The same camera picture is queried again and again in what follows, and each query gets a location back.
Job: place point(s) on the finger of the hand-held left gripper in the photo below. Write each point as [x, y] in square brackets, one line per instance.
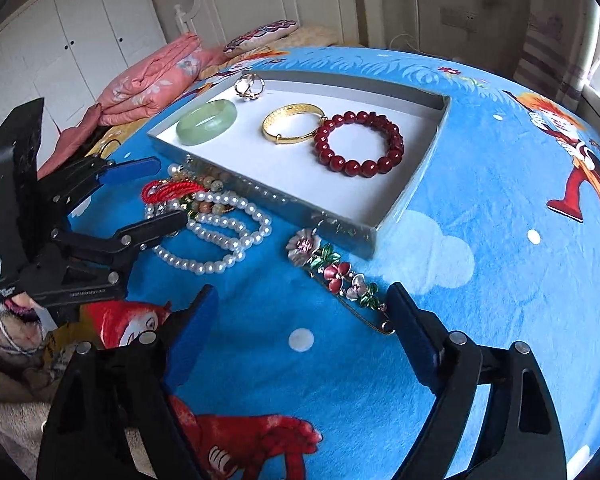
[150, 227]
[130, 167]

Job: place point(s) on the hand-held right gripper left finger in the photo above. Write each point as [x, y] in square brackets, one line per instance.
[195, 330]

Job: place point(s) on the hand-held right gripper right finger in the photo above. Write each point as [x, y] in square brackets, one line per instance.
[410, 330]

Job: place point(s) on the pink flower brooch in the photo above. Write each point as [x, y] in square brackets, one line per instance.
[332, 272]

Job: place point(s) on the grey jewelry tray box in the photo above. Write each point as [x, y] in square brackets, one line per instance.
[370, 195]

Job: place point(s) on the yellow daisy bedsheet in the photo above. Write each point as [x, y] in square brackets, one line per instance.
[107, 140]

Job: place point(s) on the green jade bangle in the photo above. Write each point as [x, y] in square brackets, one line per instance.
[190, 132]

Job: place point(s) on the pink folded quilt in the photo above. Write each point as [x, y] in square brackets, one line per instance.
[145, 85]

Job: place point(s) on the blue cartoon printed blanket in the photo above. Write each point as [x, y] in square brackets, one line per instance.
[480, 260]

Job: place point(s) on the gold bangle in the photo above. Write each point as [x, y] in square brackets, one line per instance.
[272, 132]

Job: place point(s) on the white wardrobe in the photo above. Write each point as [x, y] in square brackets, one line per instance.
[80, 25]

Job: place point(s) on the embroidered floral pillow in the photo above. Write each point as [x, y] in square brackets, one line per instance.
[260, 35]

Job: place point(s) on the yellow patterned pillow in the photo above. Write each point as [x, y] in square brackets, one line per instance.
[315, 35]

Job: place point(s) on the printed curtain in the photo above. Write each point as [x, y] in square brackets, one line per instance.
[545, 45]

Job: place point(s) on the white lamp pole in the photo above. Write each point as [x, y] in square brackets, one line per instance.
[414, 0]

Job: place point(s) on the wall socket panel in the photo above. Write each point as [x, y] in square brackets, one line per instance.
[460, 16]

